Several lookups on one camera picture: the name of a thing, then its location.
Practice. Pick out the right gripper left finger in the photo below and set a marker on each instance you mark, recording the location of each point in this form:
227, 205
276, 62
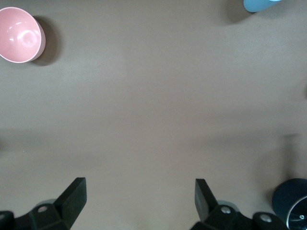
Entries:
69, 203

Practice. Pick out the glass pot lid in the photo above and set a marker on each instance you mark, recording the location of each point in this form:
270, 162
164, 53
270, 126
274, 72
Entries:
299, 210

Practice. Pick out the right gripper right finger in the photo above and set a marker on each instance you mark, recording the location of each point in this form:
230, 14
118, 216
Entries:
206, 206

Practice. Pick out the brown table cover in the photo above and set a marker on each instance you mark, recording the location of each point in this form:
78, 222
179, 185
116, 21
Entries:
153, 95

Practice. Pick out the blue plastic cup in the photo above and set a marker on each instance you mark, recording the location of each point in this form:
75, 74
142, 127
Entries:
256, 4

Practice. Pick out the pink bowl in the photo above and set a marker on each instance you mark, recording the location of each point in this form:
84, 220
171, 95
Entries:
19, 36

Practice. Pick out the black cooking pot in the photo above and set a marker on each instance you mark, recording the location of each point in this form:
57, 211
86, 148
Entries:
283, 196

